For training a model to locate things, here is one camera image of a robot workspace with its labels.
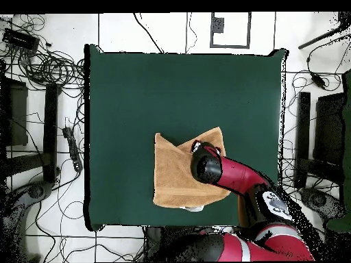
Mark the tan terry towel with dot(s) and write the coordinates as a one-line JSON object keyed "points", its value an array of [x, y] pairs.
{"points": [[172, 178]]}

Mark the black power strip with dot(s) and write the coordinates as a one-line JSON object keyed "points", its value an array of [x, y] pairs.
{"points": [[73, 149]]}

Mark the black stand frame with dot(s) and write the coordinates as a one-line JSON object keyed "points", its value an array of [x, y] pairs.
{"points": [[303, 131], [50, 131]]}

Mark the black rod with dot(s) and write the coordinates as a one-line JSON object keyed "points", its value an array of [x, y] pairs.
{"points": [[320, 37]]}

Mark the black power adapter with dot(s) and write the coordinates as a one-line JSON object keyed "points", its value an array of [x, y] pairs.
{"points": [[318, 81]]}

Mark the dark stand base leg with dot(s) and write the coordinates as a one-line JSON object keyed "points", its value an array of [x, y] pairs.
{"points": [[35, 191], [318, 200]]}

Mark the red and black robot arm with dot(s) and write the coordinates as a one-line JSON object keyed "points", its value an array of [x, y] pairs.
{"points": [[238, 175]]}

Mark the black box device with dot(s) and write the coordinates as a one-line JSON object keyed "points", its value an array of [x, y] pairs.
{"points": [[20, 39]]}

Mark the dark green table cloth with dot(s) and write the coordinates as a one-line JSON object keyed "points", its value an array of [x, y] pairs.
{"points": [[164, 96]]}

